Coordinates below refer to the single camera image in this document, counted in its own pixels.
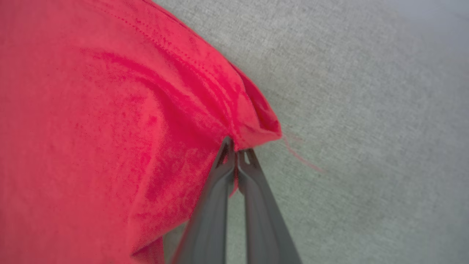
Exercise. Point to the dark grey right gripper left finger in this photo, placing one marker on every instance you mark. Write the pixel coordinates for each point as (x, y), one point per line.
(212, 212)

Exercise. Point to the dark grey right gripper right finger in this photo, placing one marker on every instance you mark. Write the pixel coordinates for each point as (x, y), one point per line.
(263, 220)

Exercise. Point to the red jersey with white trim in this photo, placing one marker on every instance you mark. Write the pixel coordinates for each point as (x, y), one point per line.
(91, 128)

